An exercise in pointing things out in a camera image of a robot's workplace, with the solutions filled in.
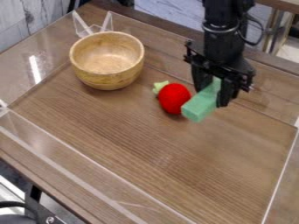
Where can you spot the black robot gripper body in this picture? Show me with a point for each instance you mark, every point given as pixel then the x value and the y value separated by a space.
pixel 237 68

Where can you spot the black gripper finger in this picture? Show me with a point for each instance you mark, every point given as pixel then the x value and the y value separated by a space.
pixel 229 91
pixel 202 77

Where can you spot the green rectangular stick block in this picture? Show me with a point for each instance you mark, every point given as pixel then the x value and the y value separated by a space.
pixel 202 104

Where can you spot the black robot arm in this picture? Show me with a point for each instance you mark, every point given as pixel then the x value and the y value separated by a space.
pixel 219 59

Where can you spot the light wooden bowl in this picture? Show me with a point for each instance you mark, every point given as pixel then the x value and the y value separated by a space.
pixel 107 59

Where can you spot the red plush strawberry toy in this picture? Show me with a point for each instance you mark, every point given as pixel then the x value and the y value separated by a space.
pixel 173 95

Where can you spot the metal table leg background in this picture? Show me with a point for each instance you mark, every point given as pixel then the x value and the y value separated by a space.
pixel 277 30

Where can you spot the clear acrylic tray wall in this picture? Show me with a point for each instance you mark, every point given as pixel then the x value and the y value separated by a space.
pixel 122 163

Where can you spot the black table frame leg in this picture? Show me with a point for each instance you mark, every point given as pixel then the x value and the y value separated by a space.
pixel 42 214

